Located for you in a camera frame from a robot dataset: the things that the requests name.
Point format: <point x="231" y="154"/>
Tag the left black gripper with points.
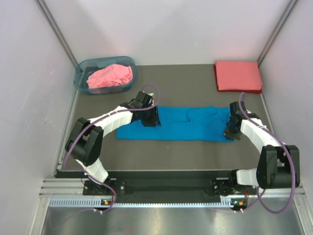
<point x="154" y="120"/>

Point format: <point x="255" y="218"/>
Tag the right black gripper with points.
<point x="230" y="135"/>

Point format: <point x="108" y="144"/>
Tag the blue t shirt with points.
<point x="181" y="124"/>

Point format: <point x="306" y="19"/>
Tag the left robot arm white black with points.
<point x="85" y="140"/>

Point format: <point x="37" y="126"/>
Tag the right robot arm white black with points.
<point x="278" y="166"/>

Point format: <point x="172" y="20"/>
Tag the folded dark red t shirt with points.
<point x="246" y="91"/>

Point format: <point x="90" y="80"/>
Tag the pink crumpled t shirt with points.
<point x="110" y="76"/>

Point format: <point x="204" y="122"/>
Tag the folded coral pink t shirt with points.
<point x="238" y="75"/>

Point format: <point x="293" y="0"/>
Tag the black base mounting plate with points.
<point x="207" y="182"/>

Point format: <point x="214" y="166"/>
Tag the teal plastic basket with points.
<point x="88" y="67"/>

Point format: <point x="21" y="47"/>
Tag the grey slotted cable duct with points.
<point x="83" y="202"/>

